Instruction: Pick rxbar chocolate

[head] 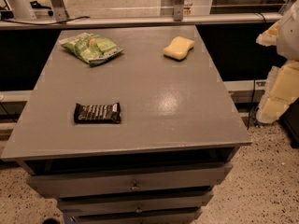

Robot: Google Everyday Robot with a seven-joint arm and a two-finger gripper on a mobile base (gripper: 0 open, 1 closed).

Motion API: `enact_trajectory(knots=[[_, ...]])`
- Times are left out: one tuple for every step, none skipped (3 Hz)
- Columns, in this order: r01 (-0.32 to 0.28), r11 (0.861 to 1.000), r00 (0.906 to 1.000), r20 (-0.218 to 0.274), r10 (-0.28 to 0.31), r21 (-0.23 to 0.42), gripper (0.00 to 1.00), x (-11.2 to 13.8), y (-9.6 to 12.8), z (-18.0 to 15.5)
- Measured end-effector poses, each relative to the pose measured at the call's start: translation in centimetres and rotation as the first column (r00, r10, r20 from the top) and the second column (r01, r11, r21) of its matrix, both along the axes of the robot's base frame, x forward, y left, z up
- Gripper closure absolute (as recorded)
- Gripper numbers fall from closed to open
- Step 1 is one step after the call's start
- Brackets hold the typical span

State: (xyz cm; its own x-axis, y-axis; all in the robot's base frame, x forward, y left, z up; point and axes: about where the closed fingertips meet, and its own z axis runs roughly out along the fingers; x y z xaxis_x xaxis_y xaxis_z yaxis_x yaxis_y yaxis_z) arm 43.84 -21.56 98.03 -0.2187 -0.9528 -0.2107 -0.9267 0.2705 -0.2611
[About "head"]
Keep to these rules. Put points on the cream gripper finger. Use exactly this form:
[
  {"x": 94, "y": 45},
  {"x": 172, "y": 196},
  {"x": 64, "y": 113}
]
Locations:
[
  {"x": 281, "y": 90},
  {"x": 269, "y": 36}
]

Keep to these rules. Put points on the grey metal railing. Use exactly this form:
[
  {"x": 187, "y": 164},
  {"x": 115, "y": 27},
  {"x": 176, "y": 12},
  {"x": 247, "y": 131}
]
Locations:
[{"x": 63, "y": 21}]

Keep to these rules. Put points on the yellow sponge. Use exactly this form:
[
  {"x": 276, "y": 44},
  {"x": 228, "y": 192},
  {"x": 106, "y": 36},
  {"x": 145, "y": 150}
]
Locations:
[{"x": 178, "y": 48}]

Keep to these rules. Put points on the black rxbar chocolate wrapper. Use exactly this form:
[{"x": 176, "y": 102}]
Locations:
[{"x": 92, "y": 114}]

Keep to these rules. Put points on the green chip bag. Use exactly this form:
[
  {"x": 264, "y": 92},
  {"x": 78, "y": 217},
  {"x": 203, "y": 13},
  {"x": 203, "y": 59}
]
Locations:
[{"x": 92, "y": 49}]

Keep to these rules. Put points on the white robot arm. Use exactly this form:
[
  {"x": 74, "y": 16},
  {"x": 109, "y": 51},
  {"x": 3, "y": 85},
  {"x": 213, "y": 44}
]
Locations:
[{"x": 288, "y": 34}]

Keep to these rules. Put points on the grey drawer cabinet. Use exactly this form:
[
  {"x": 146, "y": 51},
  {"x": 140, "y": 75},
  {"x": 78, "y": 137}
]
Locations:
[{"x": 178, "y": 133}]

